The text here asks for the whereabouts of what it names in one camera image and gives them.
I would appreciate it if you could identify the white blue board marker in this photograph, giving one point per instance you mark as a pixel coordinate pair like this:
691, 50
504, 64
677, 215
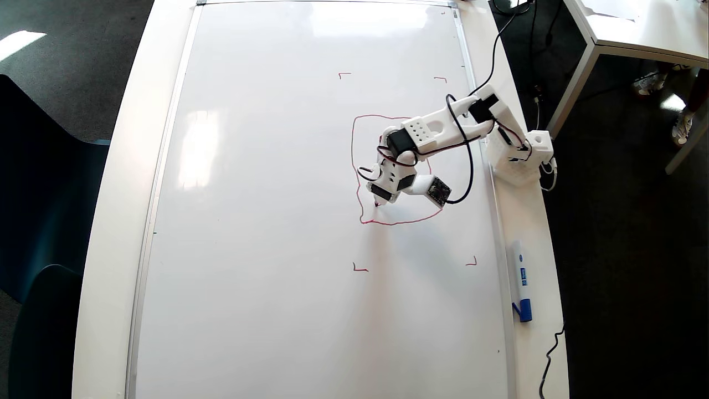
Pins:
521, 277

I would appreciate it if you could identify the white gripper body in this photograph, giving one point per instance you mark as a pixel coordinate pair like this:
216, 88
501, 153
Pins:
380, 192

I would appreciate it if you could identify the white side table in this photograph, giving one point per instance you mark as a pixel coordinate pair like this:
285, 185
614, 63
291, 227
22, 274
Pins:
653, 27

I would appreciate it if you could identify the person wearing white sneakers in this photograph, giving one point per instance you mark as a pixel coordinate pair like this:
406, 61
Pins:
649, 83

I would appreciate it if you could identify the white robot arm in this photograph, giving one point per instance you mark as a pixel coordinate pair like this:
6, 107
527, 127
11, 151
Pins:
540, 145

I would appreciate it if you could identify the large whiteboard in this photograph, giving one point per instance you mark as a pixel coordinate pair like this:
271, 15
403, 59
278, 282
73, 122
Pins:
277, 249

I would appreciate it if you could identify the dark teal chair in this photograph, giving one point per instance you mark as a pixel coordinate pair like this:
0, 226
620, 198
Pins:
44, 194
44, 343

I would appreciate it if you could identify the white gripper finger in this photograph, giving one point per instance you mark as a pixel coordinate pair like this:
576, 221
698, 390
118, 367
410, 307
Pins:
392, 198

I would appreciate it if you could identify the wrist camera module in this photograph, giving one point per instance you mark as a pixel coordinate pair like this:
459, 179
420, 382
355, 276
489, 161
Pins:
439, 191

